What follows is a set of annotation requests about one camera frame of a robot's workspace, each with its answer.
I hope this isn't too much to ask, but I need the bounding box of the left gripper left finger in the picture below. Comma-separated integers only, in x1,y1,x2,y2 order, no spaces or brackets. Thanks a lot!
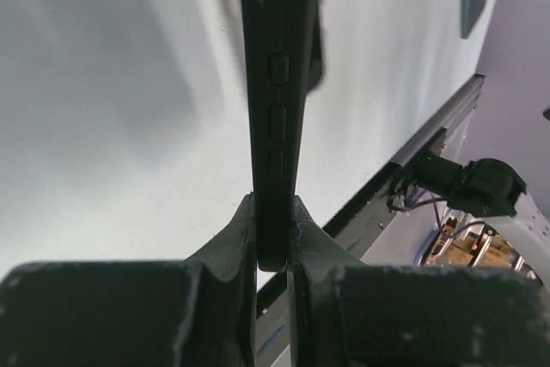
1,196,256,366

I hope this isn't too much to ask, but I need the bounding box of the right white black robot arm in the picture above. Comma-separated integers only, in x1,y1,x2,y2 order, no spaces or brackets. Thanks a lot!
387,151,549,257

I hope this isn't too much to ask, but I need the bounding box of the right aluminium frame post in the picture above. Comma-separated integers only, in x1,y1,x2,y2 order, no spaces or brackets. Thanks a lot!
390,74,485,166

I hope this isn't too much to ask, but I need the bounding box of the white-edged black smartphone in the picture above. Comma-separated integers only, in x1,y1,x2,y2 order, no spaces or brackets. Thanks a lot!
307,0,325,94

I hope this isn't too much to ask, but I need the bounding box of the black phone case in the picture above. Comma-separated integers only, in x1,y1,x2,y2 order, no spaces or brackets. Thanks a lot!
241,0,318,272

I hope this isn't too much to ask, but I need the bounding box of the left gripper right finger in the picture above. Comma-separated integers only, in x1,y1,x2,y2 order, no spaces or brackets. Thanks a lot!
287,199,549,366

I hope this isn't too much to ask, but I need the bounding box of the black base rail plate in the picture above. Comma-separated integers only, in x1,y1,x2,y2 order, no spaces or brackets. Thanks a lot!
255,201,395,366

